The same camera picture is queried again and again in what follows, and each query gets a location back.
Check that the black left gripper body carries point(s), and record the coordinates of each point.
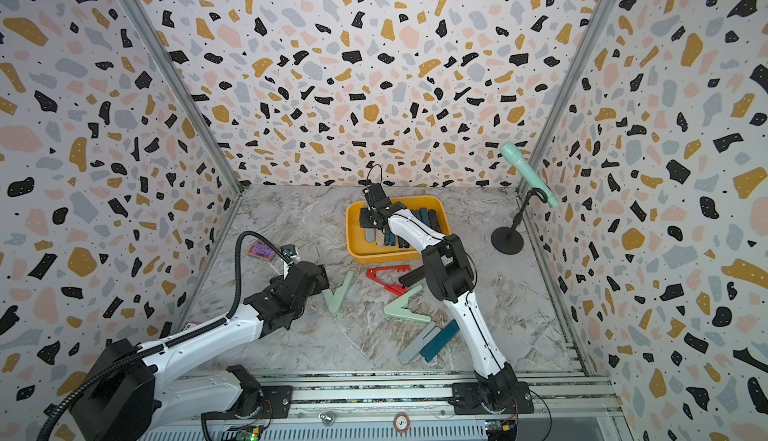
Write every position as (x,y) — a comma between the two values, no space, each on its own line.
(324,284)

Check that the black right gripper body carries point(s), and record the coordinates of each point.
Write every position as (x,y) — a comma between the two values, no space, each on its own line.
(369,218)

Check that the mint V pruning pliers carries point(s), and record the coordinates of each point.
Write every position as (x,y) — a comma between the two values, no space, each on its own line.
(334,299)

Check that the yellow plastic storage box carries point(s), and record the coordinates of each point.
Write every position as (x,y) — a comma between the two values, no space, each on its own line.
(370,253)

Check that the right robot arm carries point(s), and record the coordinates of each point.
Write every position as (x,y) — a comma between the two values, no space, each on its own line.
(451,279)

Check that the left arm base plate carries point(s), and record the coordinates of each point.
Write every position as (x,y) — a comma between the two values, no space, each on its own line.
(266,403)

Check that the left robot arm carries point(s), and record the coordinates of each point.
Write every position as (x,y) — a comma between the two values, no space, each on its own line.
(135,388)

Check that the black microphone stand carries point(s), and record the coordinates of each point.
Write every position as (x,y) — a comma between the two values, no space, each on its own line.
(507,239)

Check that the red pruning pliers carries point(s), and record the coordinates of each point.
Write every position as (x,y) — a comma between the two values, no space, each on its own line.
(388,277)

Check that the aluminium frame rail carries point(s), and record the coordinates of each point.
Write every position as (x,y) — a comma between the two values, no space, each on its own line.
(421,406)

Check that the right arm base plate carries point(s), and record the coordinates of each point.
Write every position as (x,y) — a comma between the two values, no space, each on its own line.
(473,398)

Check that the grey pruning pliers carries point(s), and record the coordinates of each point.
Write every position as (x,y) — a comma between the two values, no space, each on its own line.
(370,235)
(420,341)

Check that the mint green microphone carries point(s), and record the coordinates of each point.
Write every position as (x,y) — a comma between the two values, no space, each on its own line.
(516,159)

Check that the colourful card box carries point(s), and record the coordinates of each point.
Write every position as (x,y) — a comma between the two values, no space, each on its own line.
(261,251)

